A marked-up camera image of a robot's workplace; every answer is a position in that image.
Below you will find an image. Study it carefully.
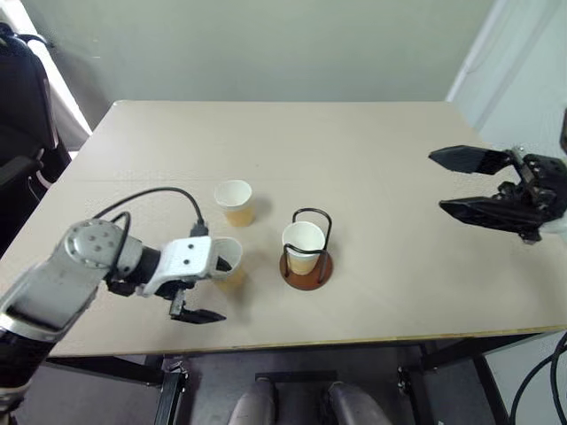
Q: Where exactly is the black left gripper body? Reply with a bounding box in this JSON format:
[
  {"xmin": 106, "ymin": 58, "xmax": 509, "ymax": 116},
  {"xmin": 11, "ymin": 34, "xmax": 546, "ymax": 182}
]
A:
[{"xmin": 153, "ymin": 276, "xmax": 198, "ymax": 303}]

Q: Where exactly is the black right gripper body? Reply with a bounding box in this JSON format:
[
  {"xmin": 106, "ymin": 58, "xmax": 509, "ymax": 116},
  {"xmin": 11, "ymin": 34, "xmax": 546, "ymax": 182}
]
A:
[{"xmin": 499, "ymin": 148, "xmax": 567, "ymax": 228}]

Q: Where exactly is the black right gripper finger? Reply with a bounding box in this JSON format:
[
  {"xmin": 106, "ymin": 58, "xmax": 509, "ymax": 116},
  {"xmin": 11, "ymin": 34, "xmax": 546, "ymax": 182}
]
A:
[
  {"xmin": 439, "ymin": 194, "xmax": 544, "ymax": 243},
  {"xmin": 428, "ymin": 144, "xmax": 516, "ymax": 176}
]

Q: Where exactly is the white and yellow paper cup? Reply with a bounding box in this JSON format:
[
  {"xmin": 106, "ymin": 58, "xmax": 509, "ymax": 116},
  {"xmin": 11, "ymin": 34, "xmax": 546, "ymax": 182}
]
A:
[
  {"xmin": 214, "ymin": 179, "xmax": 257, "ymax": 228},
  {"xmin": 211, "ymin": 236, "xmax": 247, "ymax": 291},
  {"xmin": 282, "ymin": 220, "xmax": 327, "ymax": 275}
]

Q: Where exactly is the dark grey rounded shape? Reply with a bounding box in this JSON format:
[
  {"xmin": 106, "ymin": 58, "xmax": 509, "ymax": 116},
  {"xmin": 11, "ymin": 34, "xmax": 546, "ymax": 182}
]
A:
[
  {"xmin": 325, "ymin": 381, "xmax": 393, "ymax": 425},
  {"xmin": 228, "ymin": 379, "xmax": 278, "ymax": 425}
]

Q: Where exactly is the black chair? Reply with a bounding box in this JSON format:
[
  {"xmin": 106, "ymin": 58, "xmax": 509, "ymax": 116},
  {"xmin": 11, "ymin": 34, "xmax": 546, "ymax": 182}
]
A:
[{"xmin": 0, "ymin": 21, "xmax": 74, "ymax": 258}]

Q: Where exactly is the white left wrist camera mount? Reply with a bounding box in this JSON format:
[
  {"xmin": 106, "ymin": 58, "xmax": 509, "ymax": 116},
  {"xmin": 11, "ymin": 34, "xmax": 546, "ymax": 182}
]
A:
[{"xmin": 142, "ymin": 236, "xmax": 214, "ymax": 297}]

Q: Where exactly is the black wire cup holder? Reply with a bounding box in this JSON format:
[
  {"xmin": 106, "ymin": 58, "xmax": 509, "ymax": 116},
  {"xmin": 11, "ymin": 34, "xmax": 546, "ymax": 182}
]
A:
[{"xmin": 278, "ymin": 207, "xmax": 334, "ymax": 291}]

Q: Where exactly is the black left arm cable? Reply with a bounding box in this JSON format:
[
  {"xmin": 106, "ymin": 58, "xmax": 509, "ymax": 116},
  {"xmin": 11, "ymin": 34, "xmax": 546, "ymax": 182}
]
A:
[{"xmin": 91, "ymin": 188, "xmax": 209, "ymax": 284}]

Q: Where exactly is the black metal table frame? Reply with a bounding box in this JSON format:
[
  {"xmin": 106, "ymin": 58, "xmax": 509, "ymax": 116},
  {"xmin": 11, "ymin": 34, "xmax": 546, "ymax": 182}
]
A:
[{"xmin": 43, "ymin": 329, "xmax": 548, "ymax": 425}]

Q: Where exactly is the black floor cable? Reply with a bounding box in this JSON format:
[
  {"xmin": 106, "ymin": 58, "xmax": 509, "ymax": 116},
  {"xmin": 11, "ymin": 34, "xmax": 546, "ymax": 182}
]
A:
[
  {"xmin": 509, "ymin": 348, "xmax": 567, "ymax": 425},
  {"xmin": 548, "ymin": 331, "xmax": 567, "ymax": 425}
]

